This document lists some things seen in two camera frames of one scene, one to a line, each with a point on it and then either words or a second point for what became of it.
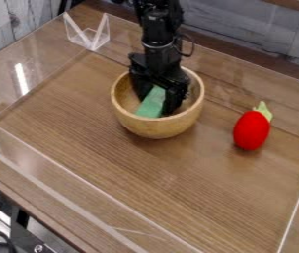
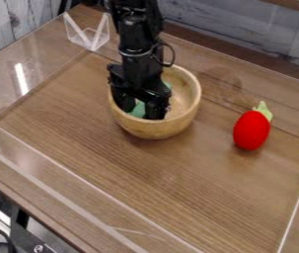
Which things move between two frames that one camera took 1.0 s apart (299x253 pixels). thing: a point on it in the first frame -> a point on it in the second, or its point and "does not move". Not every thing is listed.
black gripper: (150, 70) -> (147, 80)
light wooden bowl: (155, 127) does not move
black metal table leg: (24, 241) does not move
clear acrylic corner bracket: (87, 38) does not move
